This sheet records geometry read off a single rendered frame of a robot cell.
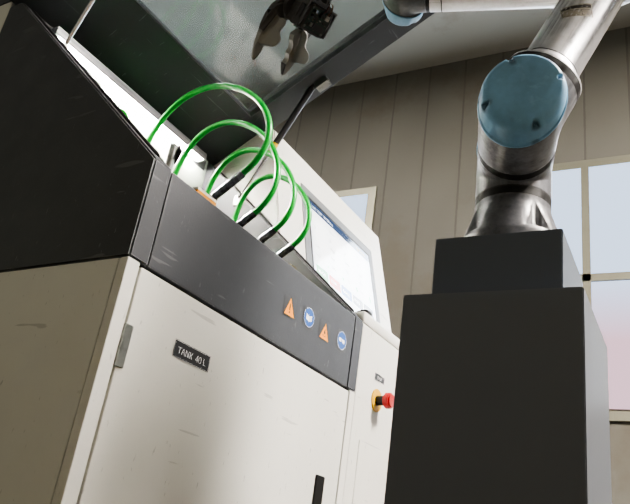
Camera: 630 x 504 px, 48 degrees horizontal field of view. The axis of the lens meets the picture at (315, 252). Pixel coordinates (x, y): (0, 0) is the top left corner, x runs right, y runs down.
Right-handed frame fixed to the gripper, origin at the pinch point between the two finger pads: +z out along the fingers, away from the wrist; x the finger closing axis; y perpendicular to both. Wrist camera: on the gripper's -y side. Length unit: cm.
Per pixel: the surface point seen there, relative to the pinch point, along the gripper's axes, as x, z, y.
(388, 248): 223, 70, -120
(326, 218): 69, 36, -29
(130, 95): 2, 27, -45
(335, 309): 26, 36, 26
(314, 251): 57, 42, -15
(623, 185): 256, -22, -46
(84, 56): -12, 22, -45
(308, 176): 62, 28, -38
